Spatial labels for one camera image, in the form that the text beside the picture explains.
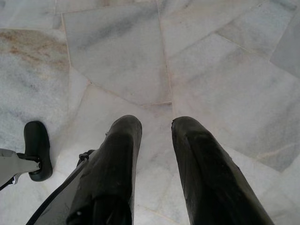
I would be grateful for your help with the black robot right foot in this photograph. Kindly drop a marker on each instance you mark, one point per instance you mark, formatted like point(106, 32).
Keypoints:
point(37, 136)

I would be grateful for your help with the grey robot right leg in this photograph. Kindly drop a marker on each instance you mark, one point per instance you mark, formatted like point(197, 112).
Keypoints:
point(11, 166)

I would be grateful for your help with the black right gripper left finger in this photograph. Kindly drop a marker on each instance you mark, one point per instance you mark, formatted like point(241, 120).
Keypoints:
point(117, 150)

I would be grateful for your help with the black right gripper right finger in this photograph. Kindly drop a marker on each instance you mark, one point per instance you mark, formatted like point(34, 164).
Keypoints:
point(201, 164)

